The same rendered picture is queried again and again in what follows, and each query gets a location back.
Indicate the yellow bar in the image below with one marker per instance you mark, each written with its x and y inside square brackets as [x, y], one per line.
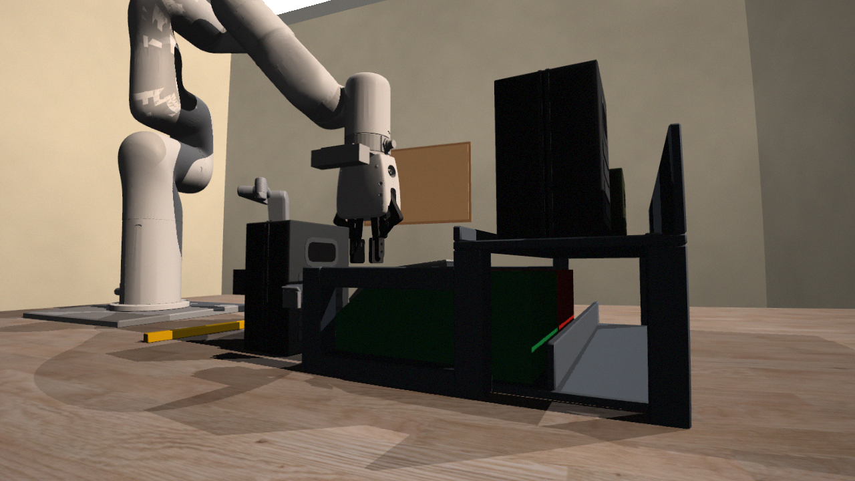
[192, 331]

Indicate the red open bin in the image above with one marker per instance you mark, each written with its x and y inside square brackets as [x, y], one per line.
[565, 296]

